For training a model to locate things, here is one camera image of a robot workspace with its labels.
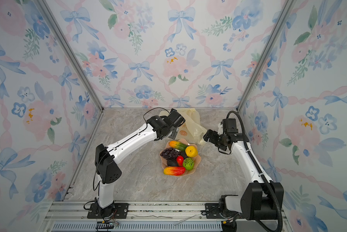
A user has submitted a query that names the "yellow orange fruit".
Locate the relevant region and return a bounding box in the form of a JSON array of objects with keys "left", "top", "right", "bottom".
[{"left": 185, "top": 146, "right": 198, "bottom": 158}]

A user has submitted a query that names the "red apple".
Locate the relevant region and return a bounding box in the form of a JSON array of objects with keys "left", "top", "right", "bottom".
[{"left": 176, "top": 155, "right": 185, "bottom": 166}]

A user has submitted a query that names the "aluminium corner post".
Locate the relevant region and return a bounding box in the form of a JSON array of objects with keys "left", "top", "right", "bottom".
[
  {"left": 34, "top": 0, "right": 104, "bottom": 112},
  {"left": 236, "top": 0, "right": 295, "bottom": 112}
]

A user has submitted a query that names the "green-orange mango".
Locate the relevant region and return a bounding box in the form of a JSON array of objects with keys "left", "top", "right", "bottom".
[{"left": 169, "top": 141, "right": 188, "bottom": 151}]

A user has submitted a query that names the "green custard apple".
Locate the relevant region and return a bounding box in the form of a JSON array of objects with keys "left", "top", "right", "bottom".
[{"left": 183, "top": 157, "right": 195, "bottom": 171}]

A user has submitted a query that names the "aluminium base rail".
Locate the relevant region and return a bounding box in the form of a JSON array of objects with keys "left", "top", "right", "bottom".
[{"left": 39, "top": 200, "right": 293, "bottom": 232}]

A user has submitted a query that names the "left aluminium corner post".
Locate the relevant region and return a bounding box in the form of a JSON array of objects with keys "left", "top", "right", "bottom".
[{"left": 34, "top": 0, "right": 104, "bottom": 112}]

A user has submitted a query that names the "purple grape bunch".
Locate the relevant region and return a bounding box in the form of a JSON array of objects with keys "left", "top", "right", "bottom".
[{"left": 160, "top": 148, "right": 180, "bottom": 160}]

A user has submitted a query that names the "dark avocado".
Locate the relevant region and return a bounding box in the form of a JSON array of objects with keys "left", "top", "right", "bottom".
[{"left": 167, "top": 159, "right": 179, "bottom": 167}]

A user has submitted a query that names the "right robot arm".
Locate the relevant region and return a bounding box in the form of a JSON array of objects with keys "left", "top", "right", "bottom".
[{"left": 203, "top": 118, "right": 284, "bottom": 220}]

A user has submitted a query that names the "right aluminium corner post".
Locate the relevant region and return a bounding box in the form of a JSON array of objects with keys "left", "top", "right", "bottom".
[{"left": 236, "top": 0, "right": 295, "bottom": 112}]

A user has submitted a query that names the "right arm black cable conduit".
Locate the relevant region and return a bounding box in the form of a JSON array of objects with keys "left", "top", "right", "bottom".
[{"left": 225, "top": 110, "right": 283, "bottom": 232}]

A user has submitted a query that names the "pink scalloped fruit plate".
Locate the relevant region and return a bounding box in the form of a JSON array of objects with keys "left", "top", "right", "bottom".
[{"left": 159, "top": 139, "right": 201, "bottom": 177}]

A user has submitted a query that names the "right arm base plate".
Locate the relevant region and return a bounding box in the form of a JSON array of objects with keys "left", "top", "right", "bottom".
[{"left": 201, "top": 203, "right": 227, "bottom": 219}]

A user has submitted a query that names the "red-yellow mango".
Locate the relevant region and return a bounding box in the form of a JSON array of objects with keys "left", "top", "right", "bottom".
[{"left": 163, "top": 166, "right": 186, "bottom": 176}]

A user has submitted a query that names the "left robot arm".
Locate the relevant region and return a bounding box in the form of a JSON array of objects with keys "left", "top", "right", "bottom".
[{"left": 94, "top": 109, "right": 185, "bottom": 218}]

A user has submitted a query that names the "yellow plastic bag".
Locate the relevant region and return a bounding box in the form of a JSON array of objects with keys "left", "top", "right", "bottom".
[{"left": 168, "top": 108, "right": 207, "bottom": 145}]

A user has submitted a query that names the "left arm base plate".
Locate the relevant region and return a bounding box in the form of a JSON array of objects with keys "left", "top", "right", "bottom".
[{"left": 87, "top": 203, "right": 129, "bottom": 220}]

